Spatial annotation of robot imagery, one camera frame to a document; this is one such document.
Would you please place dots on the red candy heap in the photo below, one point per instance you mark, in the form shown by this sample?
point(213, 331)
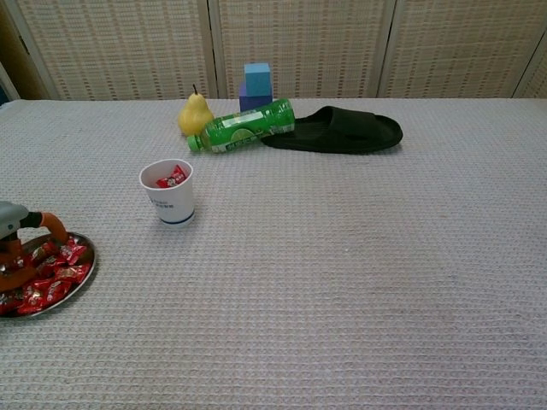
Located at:
point(60, 277)

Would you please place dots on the yellow pear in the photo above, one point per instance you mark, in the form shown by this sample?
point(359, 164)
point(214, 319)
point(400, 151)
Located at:
point(194, 117)

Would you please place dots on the woven folding screen panel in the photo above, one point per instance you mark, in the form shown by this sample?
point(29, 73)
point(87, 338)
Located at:
point(119, 47)
point(299, 47)
point(461, 47)
point(536, 81)

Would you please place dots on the purple foam cube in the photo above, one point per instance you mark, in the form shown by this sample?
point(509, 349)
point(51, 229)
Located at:
point(252, 103)

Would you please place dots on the black slipper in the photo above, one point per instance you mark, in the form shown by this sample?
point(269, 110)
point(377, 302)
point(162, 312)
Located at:
point(342, 132)

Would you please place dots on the round metal plate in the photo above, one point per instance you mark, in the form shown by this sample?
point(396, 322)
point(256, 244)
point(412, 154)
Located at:
point(87, 273)

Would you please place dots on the green plastic bottle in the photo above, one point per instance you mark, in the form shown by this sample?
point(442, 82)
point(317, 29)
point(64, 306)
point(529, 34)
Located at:
point(243, 128)

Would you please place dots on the light blue foam cube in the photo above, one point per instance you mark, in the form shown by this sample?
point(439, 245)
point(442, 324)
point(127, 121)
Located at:
point(257, 81)

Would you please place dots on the white paper cup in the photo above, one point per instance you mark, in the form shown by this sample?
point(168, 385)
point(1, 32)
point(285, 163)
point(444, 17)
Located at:
point(173, 207)

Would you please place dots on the white woven tablecloth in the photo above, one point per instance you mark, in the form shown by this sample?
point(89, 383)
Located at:
point(320, 277)

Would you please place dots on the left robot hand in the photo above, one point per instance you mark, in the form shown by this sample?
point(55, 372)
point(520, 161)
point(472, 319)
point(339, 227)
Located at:
point(53, 222)

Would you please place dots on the brown wooden board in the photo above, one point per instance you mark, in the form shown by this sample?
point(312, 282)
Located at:
point(17, 47)

